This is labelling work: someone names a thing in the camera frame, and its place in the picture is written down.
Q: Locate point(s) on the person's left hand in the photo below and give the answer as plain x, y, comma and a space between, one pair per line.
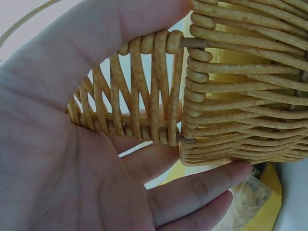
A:
60, 144

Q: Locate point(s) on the woven wicker basket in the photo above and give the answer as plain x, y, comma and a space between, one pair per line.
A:
240, 125

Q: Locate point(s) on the clear plastic bag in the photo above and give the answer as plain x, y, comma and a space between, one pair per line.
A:
250, 199

